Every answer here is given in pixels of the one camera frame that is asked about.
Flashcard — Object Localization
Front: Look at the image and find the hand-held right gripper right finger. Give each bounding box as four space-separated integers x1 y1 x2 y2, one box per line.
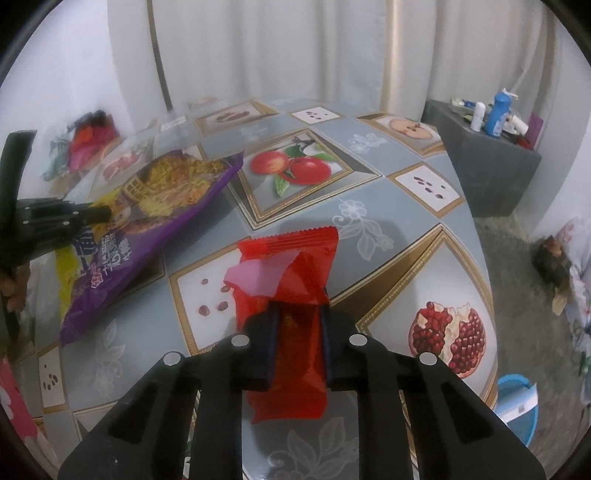
318 305 546 480

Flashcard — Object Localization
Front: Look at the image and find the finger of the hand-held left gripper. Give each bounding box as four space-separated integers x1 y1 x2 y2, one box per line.
21 198 114 229
18 228 90 266

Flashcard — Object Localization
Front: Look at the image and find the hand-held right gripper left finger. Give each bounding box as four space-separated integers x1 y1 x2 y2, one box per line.
58 302 280 480

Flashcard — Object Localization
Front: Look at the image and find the purple noodle packet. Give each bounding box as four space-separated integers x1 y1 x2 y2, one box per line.
55 150 245 347

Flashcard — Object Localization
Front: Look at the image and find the blue plastic bucket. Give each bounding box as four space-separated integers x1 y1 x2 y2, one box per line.
496 374 541 448

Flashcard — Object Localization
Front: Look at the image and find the light blue cardboard box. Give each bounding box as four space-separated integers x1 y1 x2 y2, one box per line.
496 383 539 423

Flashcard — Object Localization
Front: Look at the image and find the person's left hand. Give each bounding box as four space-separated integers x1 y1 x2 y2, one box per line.
0 265 29 317

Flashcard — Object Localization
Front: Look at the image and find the fruit print tablecloth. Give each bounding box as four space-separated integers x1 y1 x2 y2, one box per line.
34 96 499 480

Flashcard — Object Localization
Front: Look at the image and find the pink floral blanket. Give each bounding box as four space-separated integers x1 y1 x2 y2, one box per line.
0 360 40 462

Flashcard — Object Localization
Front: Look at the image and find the grey cabinet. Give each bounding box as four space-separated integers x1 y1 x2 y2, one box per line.
422 99 543 217

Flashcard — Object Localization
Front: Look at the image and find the dark printed box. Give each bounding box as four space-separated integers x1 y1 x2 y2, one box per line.
531 235 573 289

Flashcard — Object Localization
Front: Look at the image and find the white curtain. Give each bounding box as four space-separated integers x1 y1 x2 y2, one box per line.
106 0 555 121

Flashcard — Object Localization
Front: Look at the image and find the blue bottle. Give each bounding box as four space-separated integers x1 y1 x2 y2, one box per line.
485 89 518 138

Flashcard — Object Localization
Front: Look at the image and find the purple card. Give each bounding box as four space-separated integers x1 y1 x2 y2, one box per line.
524 113 546 151

